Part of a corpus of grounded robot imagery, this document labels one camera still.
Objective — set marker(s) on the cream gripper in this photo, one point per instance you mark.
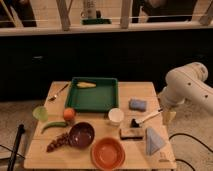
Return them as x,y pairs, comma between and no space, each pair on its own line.
168,116

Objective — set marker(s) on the blue sponge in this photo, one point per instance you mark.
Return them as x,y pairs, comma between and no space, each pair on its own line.
136,104

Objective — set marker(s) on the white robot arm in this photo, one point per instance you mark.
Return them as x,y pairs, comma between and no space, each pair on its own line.
185,83

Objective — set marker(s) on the orange bowl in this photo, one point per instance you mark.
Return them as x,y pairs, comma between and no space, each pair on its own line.
107,154

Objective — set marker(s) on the purple bowl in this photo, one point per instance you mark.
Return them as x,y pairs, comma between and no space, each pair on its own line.
81,135

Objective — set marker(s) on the blue folded cloth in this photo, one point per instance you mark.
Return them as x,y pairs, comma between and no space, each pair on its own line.
154,142

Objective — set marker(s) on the white cup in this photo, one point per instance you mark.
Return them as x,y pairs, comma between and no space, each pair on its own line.
116,116

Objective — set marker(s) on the green plastic tray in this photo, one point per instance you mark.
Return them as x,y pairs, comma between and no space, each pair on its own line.
101,98

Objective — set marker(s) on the yellow corn cob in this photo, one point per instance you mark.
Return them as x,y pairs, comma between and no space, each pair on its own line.
86,85

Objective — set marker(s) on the orange fruit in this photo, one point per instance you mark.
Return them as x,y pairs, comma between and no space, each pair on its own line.
69,114

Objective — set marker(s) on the purple grape bunch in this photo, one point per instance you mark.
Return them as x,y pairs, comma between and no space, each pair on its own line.
61,140

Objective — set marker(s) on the metal fork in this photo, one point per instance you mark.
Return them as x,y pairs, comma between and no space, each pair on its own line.
54,97

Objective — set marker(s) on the green pea pod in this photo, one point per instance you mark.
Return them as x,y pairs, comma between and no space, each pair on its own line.
53,124

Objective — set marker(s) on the green cup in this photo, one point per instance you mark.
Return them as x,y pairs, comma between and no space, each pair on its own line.
40,113

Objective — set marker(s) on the white bottle on shelf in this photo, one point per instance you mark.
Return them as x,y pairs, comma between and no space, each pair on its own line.
89,10

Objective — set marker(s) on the black pole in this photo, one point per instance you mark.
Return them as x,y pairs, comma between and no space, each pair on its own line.
14,153

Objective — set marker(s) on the wooden railing shelf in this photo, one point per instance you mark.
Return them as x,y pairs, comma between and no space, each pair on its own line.
63,16

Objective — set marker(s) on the white handled dish brush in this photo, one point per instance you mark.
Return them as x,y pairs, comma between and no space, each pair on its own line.
135,123

